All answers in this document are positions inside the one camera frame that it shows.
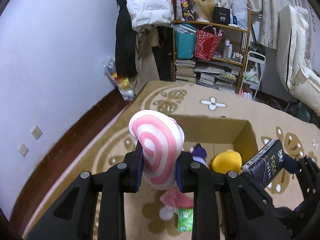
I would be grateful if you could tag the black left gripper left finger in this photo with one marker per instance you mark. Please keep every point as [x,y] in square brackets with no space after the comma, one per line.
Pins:
[72,215]

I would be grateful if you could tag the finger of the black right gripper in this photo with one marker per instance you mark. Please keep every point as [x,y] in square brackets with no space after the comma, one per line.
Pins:
[307,173]

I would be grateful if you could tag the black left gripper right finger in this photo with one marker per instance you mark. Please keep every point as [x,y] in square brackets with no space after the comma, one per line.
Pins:
[246,208]

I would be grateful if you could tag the black Face tissue pack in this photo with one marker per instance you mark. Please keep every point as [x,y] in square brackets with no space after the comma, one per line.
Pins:
[267,163]

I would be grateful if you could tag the yellow plush toy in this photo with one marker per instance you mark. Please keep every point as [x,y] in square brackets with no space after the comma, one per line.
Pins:
[224,162]

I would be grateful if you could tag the beige patterned carpet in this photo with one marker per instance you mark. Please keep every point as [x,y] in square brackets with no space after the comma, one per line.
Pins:
[142,219]

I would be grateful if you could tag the green tissue pack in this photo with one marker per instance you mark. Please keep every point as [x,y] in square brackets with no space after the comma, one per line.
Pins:
[185,220]

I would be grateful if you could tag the pink cloth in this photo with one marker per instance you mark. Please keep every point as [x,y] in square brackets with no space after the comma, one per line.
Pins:
[173,200]

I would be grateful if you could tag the purple plush doll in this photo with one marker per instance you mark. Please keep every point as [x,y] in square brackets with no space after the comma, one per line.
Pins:
[199,154]

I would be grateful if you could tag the open cardboard box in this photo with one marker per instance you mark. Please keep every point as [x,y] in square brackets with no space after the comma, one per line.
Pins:
[217,135]

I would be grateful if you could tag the white folded mattress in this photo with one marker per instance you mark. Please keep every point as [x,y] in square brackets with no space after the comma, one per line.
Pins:
[294,69]

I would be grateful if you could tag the stack of books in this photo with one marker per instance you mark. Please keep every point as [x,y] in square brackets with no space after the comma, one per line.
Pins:
[216,74]

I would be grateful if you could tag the plastic bag of toys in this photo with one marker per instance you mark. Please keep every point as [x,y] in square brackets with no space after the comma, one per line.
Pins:
[120,81]

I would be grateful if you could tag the wooden bookshelf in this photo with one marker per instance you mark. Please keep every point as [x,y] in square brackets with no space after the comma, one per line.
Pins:
[239,39]

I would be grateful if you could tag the red gift bag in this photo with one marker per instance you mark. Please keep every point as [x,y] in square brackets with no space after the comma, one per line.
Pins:
[207,40]

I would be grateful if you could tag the black hanging coat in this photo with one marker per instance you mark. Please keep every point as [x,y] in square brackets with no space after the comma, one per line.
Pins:
[125,55]

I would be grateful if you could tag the teal bag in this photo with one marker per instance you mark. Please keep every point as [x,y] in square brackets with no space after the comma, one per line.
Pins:
[185,39]

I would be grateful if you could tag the black box marked 40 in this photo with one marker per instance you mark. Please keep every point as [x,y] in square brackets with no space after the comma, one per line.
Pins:
[222,16]

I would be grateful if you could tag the blonde wig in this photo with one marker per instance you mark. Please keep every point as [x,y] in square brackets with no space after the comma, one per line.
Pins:
[204,10]

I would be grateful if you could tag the colourful halloween bag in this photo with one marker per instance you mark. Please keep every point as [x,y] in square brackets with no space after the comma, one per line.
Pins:
[184,10]

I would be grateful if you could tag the white puffer jacket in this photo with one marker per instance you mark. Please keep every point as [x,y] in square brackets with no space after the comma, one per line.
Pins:
[146,14]

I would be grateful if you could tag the wall socket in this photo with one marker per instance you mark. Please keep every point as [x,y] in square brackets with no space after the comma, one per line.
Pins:
[36,132]
[22,150]

